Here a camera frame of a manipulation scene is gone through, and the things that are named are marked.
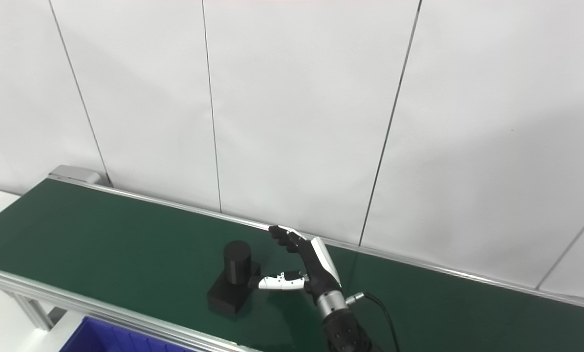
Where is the black cylinder block part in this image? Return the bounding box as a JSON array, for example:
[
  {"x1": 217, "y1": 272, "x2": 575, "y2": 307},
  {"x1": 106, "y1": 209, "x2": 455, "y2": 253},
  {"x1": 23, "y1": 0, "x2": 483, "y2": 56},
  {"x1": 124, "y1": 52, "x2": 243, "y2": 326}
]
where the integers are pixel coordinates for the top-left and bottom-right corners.
[{"x1": 207, "y1": 240, "x2": 262, "y2": 316}]

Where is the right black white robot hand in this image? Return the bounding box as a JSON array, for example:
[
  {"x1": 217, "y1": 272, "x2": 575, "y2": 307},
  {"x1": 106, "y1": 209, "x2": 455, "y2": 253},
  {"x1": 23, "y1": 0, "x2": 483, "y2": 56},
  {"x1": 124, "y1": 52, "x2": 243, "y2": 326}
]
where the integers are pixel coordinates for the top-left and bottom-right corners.
[{"x1": 259, "y1": 225, "x2": 344, "y2": 306}]

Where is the blue plastic bin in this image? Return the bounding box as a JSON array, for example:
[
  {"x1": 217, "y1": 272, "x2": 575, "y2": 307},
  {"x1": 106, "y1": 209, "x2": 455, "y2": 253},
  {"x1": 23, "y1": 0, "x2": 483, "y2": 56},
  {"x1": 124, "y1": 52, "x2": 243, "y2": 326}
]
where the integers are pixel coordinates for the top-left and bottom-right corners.
[{"x1": 60, "y1": 316, "x2": 195, "y2": 352}]

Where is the green conveyor belt aluminium frame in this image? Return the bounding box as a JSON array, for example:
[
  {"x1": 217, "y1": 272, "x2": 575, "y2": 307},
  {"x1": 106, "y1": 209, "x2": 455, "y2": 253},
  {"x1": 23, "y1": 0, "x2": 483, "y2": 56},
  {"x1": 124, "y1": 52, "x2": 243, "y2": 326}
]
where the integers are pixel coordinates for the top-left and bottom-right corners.
[{"x1": 0, "y1": 165, "x2": 584, "y2": 352}]

